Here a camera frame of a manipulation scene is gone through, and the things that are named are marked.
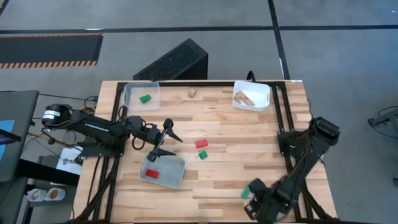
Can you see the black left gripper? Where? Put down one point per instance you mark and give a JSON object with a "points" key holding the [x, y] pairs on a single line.
{"points": [[152, 133]]}

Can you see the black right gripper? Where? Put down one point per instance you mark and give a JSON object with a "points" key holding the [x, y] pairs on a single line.
{"points": [[267, 202]]}

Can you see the long green block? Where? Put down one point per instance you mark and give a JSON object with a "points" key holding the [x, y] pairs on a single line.
{"points": [[245, 193]]}

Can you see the grey plastic bin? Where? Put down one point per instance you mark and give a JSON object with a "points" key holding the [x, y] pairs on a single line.
{"points": [[169, 171]]}

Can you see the red rectangular block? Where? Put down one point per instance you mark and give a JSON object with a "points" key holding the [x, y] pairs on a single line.
{"points": [[152, 173], [201, 143]]}

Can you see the green rectangular block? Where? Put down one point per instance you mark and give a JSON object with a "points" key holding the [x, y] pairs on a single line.
{"points": [[145, 99]]}

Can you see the small wooden block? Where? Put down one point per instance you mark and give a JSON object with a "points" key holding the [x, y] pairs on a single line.
{"points": [[191, 92]]}

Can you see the long wooden plank block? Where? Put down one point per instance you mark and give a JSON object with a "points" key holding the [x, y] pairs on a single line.
{"points": [[247, 99]]}

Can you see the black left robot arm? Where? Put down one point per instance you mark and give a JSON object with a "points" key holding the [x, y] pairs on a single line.
{"points": [[93, 127]]}

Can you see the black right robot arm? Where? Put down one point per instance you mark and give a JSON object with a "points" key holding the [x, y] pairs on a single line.
{"points": [[311, 155]]}

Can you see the green half-round block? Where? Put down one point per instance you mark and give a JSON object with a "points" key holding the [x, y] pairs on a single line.
{"points": [[203, 155]]}

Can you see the clear plastic bin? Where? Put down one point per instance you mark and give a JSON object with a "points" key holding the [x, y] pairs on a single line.
{"points": [[133, 104]]}

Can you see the black perforated box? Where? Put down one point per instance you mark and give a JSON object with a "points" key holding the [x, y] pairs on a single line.
{"points": [[174, 62]]}

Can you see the white paper sheet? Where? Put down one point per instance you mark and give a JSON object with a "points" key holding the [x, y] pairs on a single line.
{"points": [[70, 163]]}

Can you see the white plastic bin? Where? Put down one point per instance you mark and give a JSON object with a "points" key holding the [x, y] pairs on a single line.
{"points": [[261, 93]]}

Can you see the paper cup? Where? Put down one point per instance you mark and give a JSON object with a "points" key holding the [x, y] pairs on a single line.
{"points": [[37, 195], [55, 194]]}

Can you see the black low shelf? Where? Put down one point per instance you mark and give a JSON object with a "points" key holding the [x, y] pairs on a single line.
{"points": [[46, 172]]}

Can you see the black hazard-striped floor mat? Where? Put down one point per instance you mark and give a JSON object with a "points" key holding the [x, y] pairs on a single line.
{"points": [[46, 49]]}

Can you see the dark grey desk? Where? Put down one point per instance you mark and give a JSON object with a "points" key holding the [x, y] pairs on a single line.
{"points": [[18, 105]]}

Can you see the blue screen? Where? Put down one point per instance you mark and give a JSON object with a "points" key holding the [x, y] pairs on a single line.
{"points": [[4, 127]]}

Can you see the black aluminium table frame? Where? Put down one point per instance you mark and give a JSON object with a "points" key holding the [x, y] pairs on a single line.
{"points": [[202, 84]]}

